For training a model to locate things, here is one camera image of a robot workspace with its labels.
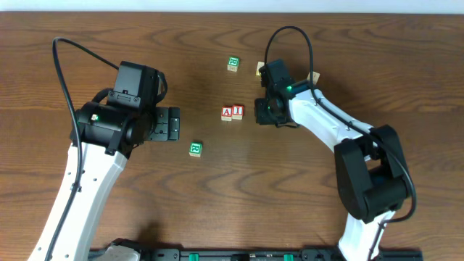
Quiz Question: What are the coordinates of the plain wooden letter block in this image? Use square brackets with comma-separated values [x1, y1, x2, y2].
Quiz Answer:
[307, 71, 320, 85]

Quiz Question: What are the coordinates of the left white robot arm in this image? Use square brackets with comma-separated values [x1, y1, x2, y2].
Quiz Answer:
[29, 101, 181, 260]

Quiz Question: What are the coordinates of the near green R block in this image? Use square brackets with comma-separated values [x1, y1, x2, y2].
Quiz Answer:
[189, 142, 202, 157]

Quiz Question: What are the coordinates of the far green letter block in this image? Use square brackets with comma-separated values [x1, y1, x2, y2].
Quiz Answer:
[227, 57, 240, 72]

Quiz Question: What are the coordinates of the yellow letter block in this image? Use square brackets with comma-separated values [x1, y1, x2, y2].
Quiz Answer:
[256, 62, 265, 76]

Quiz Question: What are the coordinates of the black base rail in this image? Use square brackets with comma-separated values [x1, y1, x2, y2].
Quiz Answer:
[90, 238, 423, 261]

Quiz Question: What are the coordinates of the red letter A block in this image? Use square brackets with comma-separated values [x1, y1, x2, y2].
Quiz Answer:
[221, 107, 233, 121]

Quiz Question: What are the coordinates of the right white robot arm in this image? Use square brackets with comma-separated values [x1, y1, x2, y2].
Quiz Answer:
[254, 80, 417, 260]

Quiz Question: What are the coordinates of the red letter I block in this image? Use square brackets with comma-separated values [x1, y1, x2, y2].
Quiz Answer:
[232, 105, 244, 120]

